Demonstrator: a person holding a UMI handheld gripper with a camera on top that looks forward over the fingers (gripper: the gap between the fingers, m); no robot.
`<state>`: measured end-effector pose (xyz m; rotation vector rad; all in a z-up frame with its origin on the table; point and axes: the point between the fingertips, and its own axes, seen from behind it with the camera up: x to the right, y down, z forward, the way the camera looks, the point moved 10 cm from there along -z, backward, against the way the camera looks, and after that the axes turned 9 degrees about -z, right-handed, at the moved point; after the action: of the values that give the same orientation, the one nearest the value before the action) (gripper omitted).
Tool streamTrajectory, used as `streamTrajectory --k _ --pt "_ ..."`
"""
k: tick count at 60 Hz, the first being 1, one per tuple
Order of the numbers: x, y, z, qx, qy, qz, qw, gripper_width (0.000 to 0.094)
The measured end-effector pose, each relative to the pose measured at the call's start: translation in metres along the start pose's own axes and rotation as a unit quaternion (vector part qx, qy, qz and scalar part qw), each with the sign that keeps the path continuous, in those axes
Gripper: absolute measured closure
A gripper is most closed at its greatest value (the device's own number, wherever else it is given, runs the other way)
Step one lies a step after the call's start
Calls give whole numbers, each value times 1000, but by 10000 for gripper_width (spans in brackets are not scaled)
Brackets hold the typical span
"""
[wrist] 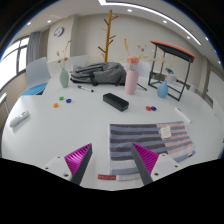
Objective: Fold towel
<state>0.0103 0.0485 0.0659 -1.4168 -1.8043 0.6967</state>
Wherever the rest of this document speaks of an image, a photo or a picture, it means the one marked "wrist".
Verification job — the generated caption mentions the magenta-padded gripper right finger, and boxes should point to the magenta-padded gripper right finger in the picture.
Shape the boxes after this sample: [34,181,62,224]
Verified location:
[130,142,184,186]

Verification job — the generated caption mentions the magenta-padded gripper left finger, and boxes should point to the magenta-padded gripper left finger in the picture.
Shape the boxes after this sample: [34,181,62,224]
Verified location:
[42,143,93,186]

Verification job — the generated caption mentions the grey pink striped towel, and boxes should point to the grey pink striped towel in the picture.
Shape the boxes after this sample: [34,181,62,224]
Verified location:
[109,120,196,176]

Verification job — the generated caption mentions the red white marker pen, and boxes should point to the red white marker pen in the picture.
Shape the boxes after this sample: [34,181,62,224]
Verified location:
[97,173,141,182]

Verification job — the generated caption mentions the white flat bar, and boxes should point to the white flat bar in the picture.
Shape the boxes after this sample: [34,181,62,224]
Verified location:
[174,106,192,125]

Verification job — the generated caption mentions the black rectangular box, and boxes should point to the black rectangular box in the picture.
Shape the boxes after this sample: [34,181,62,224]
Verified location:
[102,92,130,112]

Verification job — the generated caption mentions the blue vase with flowers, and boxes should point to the blue vase with flowers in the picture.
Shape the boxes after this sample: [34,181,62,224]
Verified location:
[149,54,177,99]

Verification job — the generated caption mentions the white remote control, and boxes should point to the white remote control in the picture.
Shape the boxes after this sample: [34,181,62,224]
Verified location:
[8,110,30,128]

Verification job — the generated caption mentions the black marker pen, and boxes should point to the black marker pen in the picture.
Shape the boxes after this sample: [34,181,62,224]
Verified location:
[77,85,95,93]

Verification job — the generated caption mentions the thin black pen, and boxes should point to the thin black pen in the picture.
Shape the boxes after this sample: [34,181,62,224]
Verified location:
[137,82,148,92]

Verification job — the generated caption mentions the pink vase with flower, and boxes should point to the pink vase with flower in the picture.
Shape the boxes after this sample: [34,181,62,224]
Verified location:
[122,38,148,96]

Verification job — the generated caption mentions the green vase with dried stems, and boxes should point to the green vase with dried stems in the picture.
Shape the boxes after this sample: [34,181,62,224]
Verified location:
[55,39,73,89]

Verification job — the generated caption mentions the grey backpack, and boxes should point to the grey backpack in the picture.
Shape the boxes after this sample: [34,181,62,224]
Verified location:
[70,61,128,87]

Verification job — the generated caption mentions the white chair with blue seat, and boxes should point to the white chair with blue seat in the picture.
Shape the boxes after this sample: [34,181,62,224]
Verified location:
[18,56,51,98]

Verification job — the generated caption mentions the black-framed orange-topped side table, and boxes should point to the black-framed orange-topped side table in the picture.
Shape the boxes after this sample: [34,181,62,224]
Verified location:
[147,40,196,102]

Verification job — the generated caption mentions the window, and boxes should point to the window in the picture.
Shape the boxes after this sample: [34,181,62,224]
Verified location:
[0,35,30,91]

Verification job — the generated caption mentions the grey curtain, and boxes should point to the grey curtain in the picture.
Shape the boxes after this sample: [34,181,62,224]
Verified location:
[25,31,42,66]

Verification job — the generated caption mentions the wooden coat rack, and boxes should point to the wooden coat rack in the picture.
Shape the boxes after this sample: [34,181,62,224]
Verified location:
[97,9,119,64]

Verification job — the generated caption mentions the ceiling lights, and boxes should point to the ceiling lights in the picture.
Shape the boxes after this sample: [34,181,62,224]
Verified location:
[26,0,209,46]

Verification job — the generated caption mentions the round wall clock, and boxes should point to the round wall clock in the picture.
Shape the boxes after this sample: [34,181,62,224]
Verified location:
[53,26,65,38]

